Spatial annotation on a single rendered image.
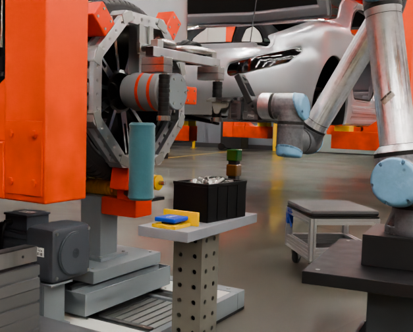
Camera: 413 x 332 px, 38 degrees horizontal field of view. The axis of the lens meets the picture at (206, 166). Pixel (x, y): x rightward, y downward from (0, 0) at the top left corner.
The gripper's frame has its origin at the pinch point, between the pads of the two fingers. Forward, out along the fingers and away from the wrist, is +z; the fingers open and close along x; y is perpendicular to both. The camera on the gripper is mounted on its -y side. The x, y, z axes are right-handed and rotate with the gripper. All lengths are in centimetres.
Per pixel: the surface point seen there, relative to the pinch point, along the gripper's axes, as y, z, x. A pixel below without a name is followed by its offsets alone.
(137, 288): 71, 20, -16
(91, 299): 69, 20, -42
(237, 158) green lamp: 20.0, -19.8, -16.1
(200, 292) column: 59, -23, -42
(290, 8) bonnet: -93, 107, 318
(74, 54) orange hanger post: -9, 4, -68
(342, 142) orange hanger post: 26, 62, 342
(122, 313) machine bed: 77, 19, -27
